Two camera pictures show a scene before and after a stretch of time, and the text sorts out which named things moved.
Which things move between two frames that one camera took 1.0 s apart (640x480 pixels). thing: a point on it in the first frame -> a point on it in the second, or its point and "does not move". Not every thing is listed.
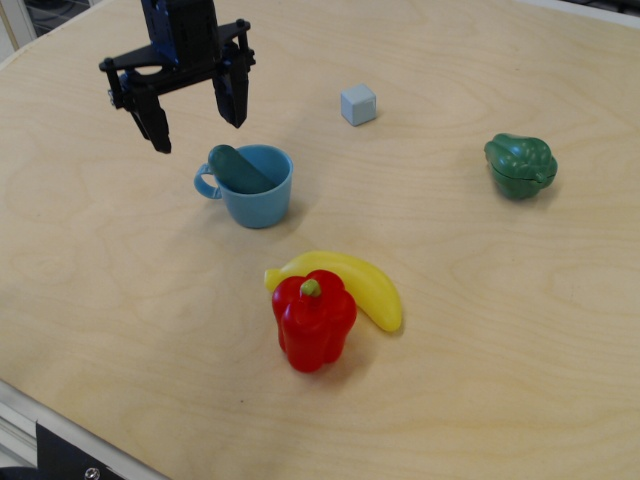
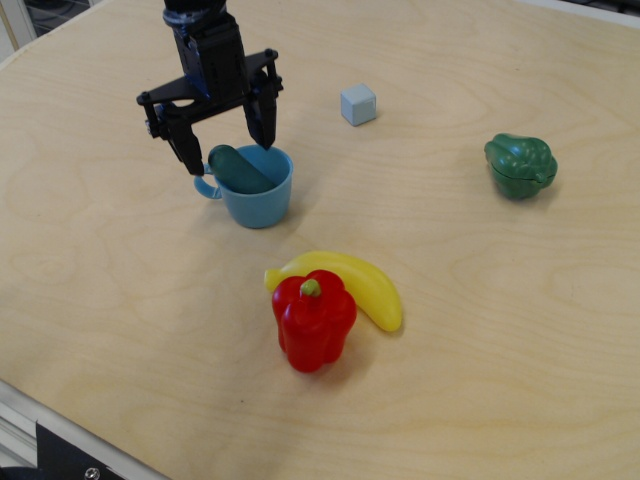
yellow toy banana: [371, 291] does not move
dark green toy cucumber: [235, 170] does not move
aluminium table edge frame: [19, 415] does not move
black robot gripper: [187, 45] -> [220, 73]
